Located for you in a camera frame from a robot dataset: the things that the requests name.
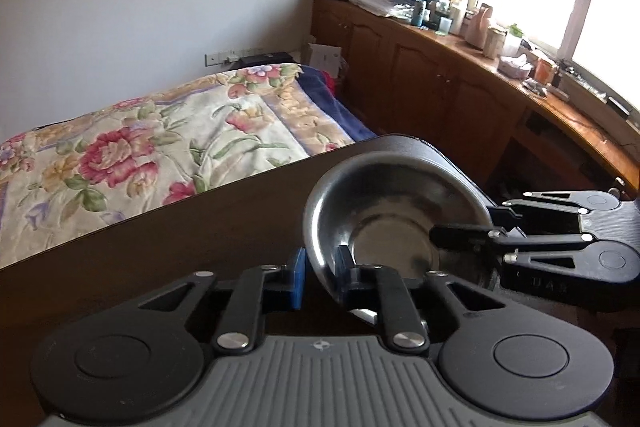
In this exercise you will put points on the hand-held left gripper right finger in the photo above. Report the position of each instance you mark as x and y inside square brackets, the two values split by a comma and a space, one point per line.
[345, 277]

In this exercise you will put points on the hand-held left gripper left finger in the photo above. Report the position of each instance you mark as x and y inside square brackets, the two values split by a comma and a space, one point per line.
[298, 278]

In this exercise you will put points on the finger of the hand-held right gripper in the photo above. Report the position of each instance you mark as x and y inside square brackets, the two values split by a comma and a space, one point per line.
[465, 238]
[545, 207]

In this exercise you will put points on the stainless steel bowl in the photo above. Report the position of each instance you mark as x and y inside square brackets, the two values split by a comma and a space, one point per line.
[395, 217]

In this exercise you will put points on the orange container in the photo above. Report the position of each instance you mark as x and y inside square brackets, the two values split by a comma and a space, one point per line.
[546, 71]

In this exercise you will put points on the white tissue pack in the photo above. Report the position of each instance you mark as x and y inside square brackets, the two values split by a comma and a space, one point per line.
[514, 66]

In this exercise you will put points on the wooden cabinet counter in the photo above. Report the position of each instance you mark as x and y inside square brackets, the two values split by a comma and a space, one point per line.
[440, 82]

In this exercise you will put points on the green-capped bottle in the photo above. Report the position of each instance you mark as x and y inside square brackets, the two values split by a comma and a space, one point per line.
[512, 41]

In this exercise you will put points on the blue fleece blanket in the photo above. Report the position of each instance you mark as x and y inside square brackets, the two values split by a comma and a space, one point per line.
[335, 107]

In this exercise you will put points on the beige jar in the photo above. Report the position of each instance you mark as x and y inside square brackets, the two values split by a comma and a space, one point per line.
[492, 42]

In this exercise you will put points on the pink jug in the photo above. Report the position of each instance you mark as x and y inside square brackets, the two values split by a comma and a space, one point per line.
[477, 27]

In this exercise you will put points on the floral bed blanket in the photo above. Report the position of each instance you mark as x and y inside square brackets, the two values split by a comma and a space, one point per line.
[150, 142]

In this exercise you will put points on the green glass cup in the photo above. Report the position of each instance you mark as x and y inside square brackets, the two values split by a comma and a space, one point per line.
[444, 26]

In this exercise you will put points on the white cardboard box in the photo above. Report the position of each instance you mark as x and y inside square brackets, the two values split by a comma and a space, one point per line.
[325, 58]

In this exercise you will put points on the black device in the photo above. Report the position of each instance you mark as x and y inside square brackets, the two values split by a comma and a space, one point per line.
[267, 59]

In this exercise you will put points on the blue can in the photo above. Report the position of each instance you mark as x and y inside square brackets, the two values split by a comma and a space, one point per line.
[418, 13]

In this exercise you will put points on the clear plastic bag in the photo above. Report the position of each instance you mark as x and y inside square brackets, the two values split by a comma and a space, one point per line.
[380, 2]

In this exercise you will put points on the white wall socket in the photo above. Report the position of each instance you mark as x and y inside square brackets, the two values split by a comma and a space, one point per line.
[222, 57]

